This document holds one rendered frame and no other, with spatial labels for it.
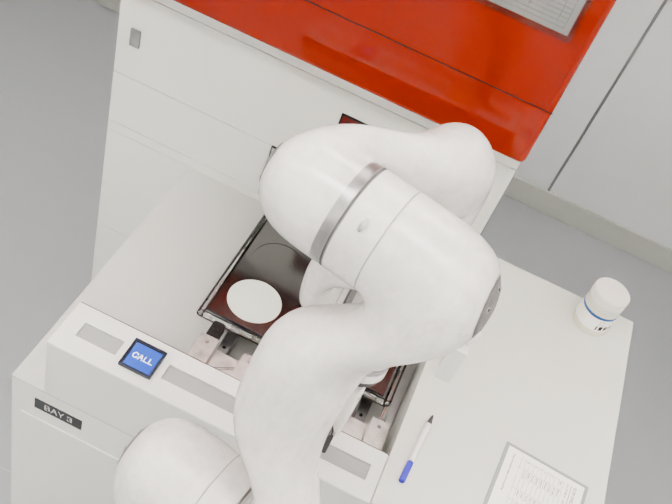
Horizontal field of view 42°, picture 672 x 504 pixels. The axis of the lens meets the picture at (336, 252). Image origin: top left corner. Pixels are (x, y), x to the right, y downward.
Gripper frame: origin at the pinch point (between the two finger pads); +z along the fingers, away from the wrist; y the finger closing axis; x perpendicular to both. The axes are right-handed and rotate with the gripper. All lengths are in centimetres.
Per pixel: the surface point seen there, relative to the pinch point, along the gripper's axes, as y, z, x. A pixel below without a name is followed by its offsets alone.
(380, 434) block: -12.9, 6.0, 8.8
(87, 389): 2.1, 11.3, -36.5
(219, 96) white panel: -56, -16, -47
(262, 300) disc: -28.2, 3.6, -20.0
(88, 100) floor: -168, 66, -126
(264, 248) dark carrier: -39.9, 1.2, -25.0
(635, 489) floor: -118, 77, 94
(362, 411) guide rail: -20.8, 10.3, 4.8
